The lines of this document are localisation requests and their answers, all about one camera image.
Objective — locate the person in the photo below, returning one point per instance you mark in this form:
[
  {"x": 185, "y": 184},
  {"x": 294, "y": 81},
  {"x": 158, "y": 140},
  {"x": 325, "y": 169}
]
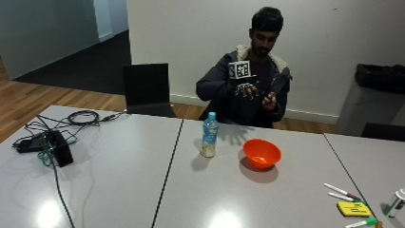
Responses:
[{"x": 247, "y": 107}]

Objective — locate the white cube with black markers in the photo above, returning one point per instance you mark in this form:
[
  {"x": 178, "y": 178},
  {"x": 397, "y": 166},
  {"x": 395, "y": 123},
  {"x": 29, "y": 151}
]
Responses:
[{"x": 238, "y": 69}]

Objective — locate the clear plastic bottle blue cap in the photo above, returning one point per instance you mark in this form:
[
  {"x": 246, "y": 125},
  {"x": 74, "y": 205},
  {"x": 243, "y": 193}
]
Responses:
[{"x": 209, "y": 136}]

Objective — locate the orange plastic bowl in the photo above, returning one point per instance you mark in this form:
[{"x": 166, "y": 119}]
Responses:
[{"x": 261, "y": 152}]

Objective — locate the black chair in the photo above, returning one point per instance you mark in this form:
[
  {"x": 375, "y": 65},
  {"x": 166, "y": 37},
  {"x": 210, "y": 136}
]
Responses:
[
  {"x": 146, "y": 90},
  {"x": 382, "y": 131}
]

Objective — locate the grey bin with black bag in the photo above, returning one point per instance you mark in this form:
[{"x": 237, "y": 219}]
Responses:
[{"x": 373, "y": 101}]

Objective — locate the white marker red cap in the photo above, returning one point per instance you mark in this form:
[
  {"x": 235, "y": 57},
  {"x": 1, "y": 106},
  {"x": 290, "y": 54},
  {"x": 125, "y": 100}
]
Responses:
[{"x": 341, "y": 190}]

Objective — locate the white marker green cap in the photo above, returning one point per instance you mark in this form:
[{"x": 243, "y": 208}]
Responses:
[
  {"x": 342, "y": 197},
  {"x": 361, "y": 223}
]

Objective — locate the yellow sponge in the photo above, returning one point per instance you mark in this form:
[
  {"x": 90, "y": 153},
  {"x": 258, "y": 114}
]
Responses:
[{"x": 353, "y": 209}]

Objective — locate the white bottle green label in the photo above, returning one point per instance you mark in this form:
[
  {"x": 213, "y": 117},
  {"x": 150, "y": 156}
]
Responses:
[{"x": 395, "y": 204}]

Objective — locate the black upright device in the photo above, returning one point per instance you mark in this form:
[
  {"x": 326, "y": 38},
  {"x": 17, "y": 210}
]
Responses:
[{"x": 61, "y": 148}]

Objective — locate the black flat box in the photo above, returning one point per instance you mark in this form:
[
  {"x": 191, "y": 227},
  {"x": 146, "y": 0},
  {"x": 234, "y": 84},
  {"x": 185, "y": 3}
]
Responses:
[{"x": 29, "y": 145}]

